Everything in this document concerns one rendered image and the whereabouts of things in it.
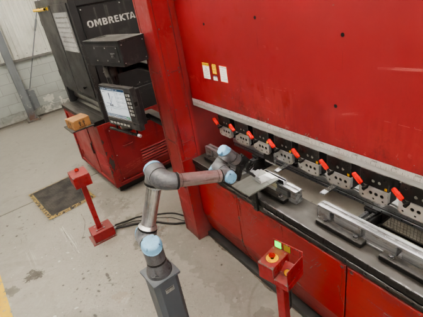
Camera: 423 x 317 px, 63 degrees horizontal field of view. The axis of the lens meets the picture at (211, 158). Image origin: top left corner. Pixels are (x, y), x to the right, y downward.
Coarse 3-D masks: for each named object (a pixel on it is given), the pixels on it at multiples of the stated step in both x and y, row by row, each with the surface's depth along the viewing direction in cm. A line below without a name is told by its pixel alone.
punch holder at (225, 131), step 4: (220, 116) 256; (224, 116) 252; (220, 120) 258; (224, 120) 254; (228, 120) 249; (232, 120) 249; (220, 124) 260; (224, 124) 256; (228, 124) 251; (232, 124) 250; (220, 128) 262; (224, 128) 258; (228, 128) 253; (220, 132) 265; (224, 132) 260; (228, 132) 256; (232, 132) 253; (228, 136) 257; (232, 136) 254
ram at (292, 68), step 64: (192, 0) 229; (256, 0) 181; (320, 0) 150; (384, 0) 128; (192, 64) 261; (256, 64) 201; (320, 64) 163; (384, 64) 137; (320, 128) 179; (384, 128) 148
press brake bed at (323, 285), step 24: (216, 192) 289; (240, 192) 256; (216, 216) 308; (240, 216) 268; (264, 216) 238; (216, 240) 333; (240, 240) 286; (264, 240) 251; (288, 240) 225; (312, 240) 204; (312, 264) 213; (336, 264) 193; (312, 288) 223; (336, 288) 202; (360, 288) 184; (384, 288) 170; (312, 312) 246; (336, 312) 211; (360, 312) 192; (384, 312) 176; (408, 312) 163
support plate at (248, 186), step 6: (246, 180) 235; (252, 180) 234; (270, 180) 231; (276, 180) 230; (234, 186) 231; (240, 186) 230; (246, 186) 229; (252, 186) 227; (258, 186) 226; (264, 186) 225; (246, 192) 222; (252, 192) 221
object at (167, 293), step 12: (144, 276) 202; (168, 276) 200; (156, 288) 195; (168, 288) 202; (180, 288) 210; (156, 300) 206; (168, 300) 205; (180, 300) 211; (168, 312) 208; (180, 312) 214
